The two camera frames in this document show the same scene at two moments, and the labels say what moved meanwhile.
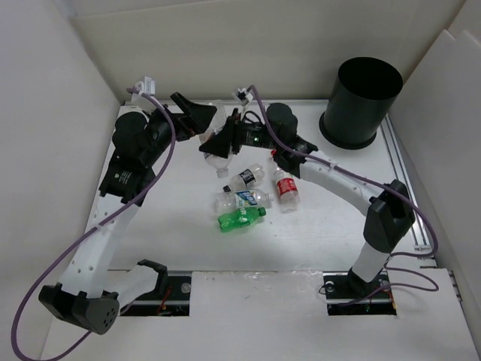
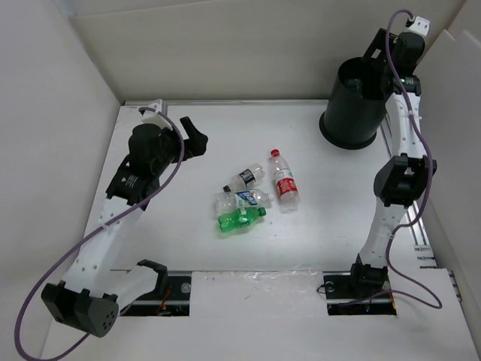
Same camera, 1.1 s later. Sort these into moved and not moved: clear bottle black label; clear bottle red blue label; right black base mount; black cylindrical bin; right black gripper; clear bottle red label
Moved: clear bottle red blue label; right black gripper
Not moved: black cylindrical bin; right black base mount; clear bottle red label; clear bottle black label
